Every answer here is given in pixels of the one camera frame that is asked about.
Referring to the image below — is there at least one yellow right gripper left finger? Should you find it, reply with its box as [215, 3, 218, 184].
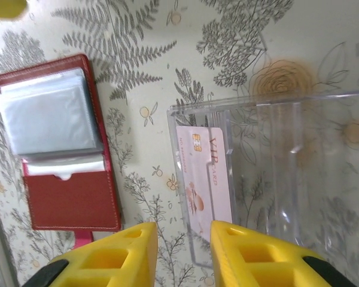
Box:
[20, 221, 159, 287]

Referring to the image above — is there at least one red leather card holder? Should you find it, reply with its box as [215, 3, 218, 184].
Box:
[0, 53, 124, 251]

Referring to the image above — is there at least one floral tablecloth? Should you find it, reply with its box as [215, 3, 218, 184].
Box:
[0, 0, 359, 287]

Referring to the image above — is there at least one pink VIP card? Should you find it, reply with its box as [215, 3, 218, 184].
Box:
[175, 126, 235, 243]

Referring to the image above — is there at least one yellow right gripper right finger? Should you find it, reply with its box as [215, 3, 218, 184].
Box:
[211, 220, 358, 287]

